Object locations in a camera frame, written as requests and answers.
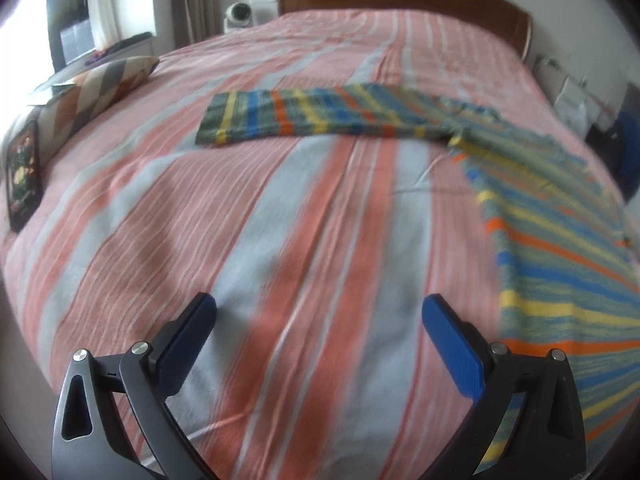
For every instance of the white side desk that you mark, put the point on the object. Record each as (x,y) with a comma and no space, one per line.
(550,67)

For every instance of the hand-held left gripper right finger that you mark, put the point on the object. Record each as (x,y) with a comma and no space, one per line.
(455,345)

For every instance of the striped brown grey pillow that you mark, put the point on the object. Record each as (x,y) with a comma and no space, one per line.
(90,95)

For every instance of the window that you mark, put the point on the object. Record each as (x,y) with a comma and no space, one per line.
(30,20)

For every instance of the black smartphone with lit screen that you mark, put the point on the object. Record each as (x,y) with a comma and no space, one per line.
(22,175)

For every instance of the white sheer curtain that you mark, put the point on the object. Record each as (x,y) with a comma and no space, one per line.
(105,5)

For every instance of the dark clothes on windowsill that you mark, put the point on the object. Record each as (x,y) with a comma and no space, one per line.
(120,45)

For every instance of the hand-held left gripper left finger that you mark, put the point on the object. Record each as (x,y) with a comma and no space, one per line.
(187,340)

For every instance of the blue cloth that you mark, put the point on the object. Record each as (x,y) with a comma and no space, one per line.
(629,155)

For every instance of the multicolour striped knit sweater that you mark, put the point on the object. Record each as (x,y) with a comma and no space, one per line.
(550,260)

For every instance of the beige curtain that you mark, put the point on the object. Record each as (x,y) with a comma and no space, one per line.
(192,0)

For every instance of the bed with striped cover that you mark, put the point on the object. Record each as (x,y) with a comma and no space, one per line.
(300,220)

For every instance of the white plastic bag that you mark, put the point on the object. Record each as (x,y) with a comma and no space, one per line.
(570,105)

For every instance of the white security camera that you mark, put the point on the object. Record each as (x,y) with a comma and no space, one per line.
(239,15)

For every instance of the smartphone with pale case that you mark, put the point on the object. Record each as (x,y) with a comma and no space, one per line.
(50,96)

